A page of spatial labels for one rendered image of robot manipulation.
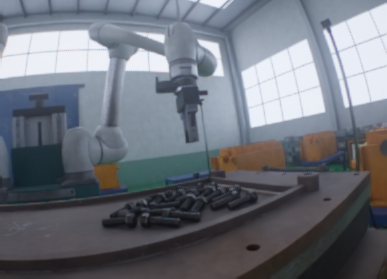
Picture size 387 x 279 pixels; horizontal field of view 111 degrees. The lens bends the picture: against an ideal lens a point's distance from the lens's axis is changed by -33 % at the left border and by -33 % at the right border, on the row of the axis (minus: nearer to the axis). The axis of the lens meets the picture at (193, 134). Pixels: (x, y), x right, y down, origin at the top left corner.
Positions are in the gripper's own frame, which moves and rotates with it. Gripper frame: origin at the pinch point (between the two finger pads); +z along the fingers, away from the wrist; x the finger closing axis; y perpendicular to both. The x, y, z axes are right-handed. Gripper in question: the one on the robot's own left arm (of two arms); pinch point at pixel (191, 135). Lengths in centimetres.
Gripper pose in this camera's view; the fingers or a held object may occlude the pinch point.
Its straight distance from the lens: 59.5
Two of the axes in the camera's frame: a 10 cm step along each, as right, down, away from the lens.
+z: 1.3, 9.9, -0.7
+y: 9.7, -1.1, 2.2
